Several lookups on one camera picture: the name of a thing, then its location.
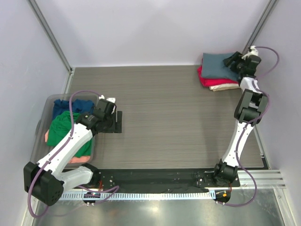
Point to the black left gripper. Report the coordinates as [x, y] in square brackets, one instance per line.
[116, 126]

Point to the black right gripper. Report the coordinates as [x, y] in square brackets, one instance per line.
[228, 61]

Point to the grey blue t shirt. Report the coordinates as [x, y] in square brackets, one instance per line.
[214, 68]

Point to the clear plastic storage bin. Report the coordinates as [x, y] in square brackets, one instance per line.
[40, 148]

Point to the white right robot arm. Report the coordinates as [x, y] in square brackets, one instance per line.
[248, 113]

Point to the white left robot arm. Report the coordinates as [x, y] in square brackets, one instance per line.
[46, 180]

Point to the folded red t shirt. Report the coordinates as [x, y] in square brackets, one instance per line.
[213, 82]

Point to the folded cream t shirt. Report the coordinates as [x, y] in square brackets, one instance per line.
[225, 86]

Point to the navy blue t shirt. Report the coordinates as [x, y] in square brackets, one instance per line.
[77, 106]

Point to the pink t shirt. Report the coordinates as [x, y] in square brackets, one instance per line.
[73, 160]

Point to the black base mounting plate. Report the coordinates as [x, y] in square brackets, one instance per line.
[159, 180]

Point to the green t shirt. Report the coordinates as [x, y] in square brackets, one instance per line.
[59, 128]

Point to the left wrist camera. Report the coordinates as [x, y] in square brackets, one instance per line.
[105, 107]

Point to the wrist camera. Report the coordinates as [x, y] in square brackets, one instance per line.
[105, 107]
[251, 58]

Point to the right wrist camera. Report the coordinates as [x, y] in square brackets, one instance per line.
[251, 58]

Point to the white slotted cable duct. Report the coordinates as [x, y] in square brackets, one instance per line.
[86, 196]

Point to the right aluminium corner post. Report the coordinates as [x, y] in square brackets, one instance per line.
[261, 23]

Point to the aluminium corner post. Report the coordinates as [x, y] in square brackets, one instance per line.
[261, 23]
[44, 24]

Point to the left aluminium corner post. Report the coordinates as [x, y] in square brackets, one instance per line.
[44, 24]

